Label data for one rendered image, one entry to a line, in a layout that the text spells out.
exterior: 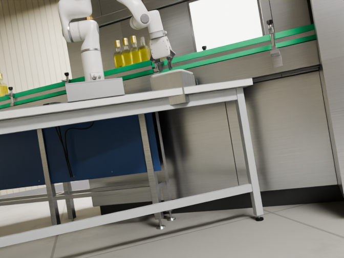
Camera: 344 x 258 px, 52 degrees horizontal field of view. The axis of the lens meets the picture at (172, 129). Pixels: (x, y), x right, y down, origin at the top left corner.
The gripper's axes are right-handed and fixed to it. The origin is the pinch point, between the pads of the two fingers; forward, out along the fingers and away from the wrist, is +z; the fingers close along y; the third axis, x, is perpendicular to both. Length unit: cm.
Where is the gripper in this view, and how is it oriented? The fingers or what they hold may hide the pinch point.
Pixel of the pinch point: (165, 67)
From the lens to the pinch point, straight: 188.6
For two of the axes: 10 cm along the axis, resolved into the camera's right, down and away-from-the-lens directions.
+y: -9.1, 1.4, 3.8
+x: -3.2, 3.1, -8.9
